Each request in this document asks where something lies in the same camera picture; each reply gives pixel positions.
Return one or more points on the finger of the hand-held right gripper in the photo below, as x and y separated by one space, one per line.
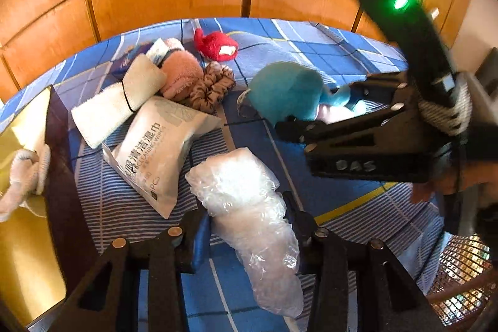
350 128
385 91

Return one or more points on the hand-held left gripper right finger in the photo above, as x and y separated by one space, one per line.
301 238

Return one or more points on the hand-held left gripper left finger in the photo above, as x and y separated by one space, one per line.
201 242

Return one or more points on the clear bubble wrap bundle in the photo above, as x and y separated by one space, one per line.
241 207

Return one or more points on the blue plush elephant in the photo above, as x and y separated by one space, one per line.
280 91

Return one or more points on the white wet wipes pack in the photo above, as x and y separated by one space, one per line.
155 157

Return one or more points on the leopard print scrunchie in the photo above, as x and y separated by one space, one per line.
210 87

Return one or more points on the white towel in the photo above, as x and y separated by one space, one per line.
105 110

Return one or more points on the gold metal tray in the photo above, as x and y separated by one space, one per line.
23 258

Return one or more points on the white sock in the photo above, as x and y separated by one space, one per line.
23 168

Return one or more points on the blue tissue pack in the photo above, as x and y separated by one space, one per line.
155 52

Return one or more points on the person's right hand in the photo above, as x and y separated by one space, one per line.
430 191

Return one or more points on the bed with blue plaid sheet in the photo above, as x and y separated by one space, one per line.
253 44

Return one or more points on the red plush toy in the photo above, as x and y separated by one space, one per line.
210 44

